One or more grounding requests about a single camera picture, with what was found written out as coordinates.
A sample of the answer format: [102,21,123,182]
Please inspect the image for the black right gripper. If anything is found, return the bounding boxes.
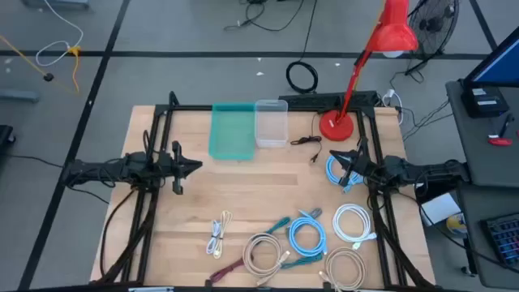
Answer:
[328,137,384,190]

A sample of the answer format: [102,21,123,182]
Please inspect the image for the yellow floor cable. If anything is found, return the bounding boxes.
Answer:
[0,34,82,94]

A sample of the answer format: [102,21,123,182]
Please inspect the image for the teal translucent plastic bin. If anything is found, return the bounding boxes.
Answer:
[208,101,257,161]

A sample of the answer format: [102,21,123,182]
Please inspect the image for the black lamp power cord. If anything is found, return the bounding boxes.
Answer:
[290,113,325,164]

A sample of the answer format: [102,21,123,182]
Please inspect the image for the black power strip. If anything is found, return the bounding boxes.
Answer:
[278,91,380,110]

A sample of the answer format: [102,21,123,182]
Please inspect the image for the black keyboard with coloured keys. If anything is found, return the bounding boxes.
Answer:
[480,213,519,268]

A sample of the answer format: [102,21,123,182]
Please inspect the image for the black aluminium table frame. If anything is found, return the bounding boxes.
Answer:
[91,91,437,292]

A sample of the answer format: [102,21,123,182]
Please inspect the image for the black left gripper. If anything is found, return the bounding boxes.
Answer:
[153,140,204,195]

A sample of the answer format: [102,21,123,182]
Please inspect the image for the small white cable bundle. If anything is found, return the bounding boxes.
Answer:
[205,218,223,256]

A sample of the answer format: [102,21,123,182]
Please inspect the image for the round tape roll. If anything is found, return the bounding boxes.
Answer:
[445,213,467,236]

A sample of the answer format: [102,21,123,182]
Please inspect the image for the red desk lamp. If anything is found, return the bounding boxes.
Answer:
[318,0,419,142]

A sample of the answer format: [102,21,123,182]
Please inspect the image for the small beige cable bundle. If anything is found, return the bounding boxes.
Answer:
[213,209,234,260]

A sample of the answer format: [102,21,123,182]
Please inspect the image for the clear plastic bin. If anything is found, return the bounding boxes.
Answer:
[254,99,290,149]

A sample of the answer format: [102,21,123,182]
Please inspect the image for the beige braided HDMI cable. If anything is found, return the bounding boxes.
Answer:
[318,246,368,292]
[242,232,292,287]

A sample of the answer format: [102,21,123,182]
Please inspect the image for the light blue ethernet cable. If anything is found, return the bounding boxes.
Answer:
[286,208,328,259]
[325,154,364,194]

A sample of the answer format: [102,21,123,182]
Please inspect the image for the teal braided cable bundle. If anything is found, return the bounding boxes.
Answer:
[264,216,292,236]
[278,253,324,270]

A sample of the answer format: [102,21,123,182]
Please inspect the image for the white floor cable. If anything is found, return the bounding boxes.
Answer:
[35,0,85,68]

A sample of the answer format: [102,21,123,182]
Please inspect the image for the magenta braided cable bundle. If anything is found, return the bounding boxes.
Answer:
[208,257,255,284]

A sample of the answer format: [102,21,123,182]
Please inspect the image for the computer monitor with blue screen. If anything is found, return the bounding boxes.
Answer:
[461,26,519,88]

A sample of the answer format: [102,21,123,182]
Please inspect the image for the black coiled floor cable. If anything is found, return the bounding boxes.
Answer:
[285,0,320,95]

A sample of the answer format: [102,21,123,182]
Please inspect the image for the white paper sheet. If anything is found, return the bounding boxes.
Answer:
[419,192,463,226]

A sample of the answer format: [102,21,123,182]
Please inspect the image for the black floor fan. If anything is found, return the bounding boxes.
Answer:
[405,0,461,76]

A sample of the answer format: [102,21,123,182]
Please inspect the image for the grey side desk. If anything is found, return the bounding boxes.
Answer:
[456,184,519,291]
[444,79,519,187]

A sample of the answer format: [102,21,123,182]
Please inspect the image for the grey floor bar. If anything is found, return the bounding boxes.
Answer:
[0,88,40,103]

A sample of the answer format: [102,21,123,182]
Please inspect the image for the black box with labels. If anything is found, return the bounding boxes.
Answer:
[460,84,510,118]

